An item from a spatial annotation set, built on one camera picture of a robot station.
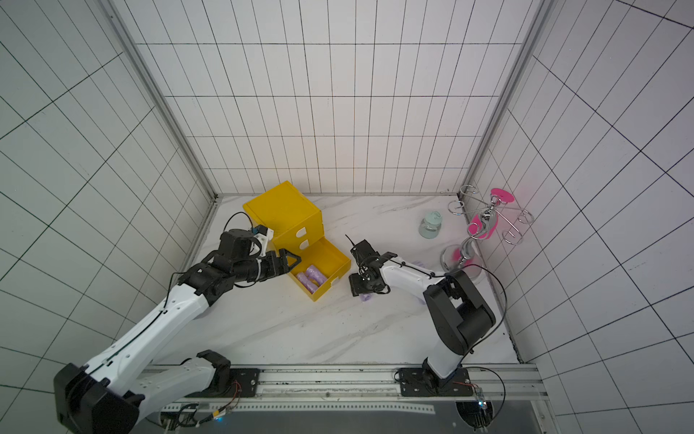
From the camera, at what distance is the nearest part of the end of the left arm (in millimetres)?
659

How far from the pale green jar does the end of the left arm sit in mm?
583

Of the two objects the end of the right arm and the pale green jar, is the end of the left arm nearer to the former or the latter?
the end of the right arm

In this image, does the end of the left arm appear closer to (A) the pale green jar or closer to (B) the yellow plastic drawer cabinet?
(B) the yellow plastic drawer cabinet

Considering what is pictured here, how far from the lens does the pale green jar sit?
40.0 inches

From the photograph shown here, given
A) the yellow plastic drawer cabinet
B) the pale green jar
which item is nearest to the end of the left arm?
the yellow plastic drawer cabinet
